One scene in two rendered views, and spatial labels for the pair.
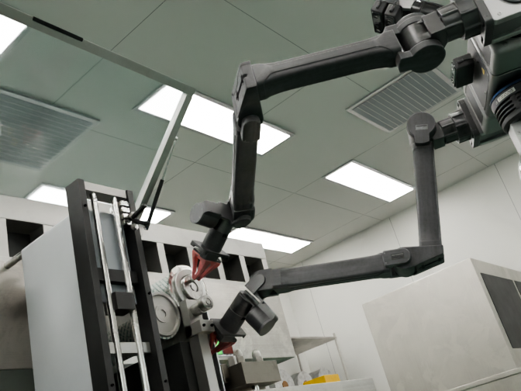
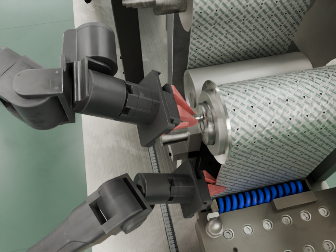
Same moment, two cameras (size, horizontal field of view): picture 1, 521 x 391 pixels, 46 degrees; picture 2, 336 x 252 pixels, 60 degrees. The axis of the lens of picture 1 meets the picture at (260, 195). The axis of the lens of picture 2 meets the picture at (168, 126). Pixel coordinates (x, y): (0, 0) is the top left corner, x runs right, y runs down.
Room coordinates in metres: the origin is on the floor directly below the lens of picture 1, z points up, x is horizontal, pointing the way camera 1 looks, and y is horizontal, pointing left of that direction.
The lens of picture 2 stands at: (1.77, 0.01, 1.67)
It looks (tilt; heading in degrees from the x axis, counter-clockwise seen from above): 57 degrees down; 134
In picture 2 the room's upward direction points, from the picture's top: straight up
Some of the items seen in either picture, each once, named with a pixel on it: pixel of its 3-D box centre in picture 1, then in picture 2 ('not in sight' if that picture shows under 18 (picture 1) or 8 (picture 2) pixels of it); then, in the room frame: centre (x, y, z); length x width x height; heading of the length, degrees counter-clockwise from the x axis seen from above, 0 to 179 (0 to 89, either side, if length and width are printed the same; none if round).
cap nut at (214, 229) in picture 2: (238, 356); (215, 227); (1.73, 0.19, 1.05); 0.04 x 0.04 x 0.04
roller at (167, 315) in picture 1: (132, 330); (245, 88); (1.60, 0.43, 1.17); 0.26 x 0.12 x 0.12; 57
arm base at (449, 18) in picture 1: (460, 18); not in sight; (1.03, -0.49, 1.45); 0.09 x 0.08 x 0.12; 170
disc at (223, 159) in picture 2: (188, 289); (214, 122); (1.63, 0.27, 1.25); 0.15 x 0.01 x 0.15; 147
